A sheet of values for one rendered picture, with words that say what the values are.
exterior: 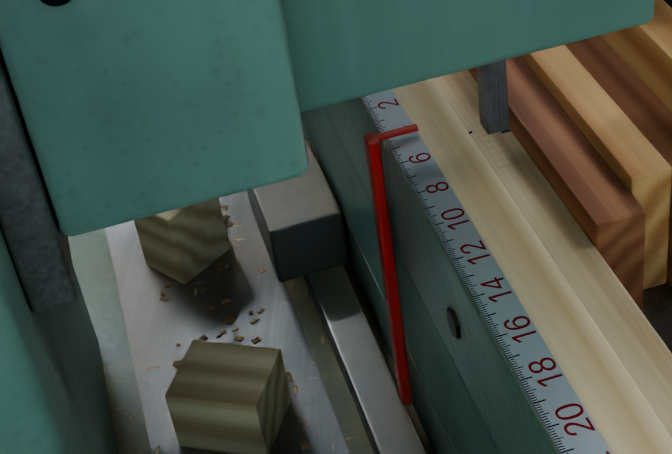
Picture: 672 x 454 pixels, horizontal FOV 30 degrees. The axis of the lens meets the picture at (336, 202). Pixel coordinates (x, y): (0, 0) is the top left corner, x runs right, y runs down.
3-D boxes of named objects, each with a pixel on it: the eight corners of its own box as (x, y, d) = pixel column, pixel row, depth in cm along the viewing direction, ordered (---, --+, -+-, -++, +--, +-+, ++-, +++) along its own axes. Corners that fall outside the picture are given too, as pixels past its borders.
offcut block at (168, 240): (145, 265, 69) (127, 201, 66) (192, 229, 71) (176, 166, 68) (184, 285, 67) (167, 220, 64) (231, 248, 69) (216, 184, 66)
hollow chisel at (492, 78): (509, 129, 49) (504, 17, 46) (487, 135, 49) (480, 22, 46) (501, 117, 49) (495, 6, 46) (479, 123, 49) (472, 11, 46)
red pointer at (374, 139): (447, 394, 56) (420, 130, 48) (403, 407, 56) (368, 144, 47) (441, 382, 57) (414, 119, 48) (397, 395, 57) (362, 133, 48)
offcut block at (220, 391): (292, 399, 59) (281, 347, 57) (268, 459, 57) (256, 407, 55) (205, 389, 61) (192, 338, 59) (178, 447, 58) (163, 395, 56)
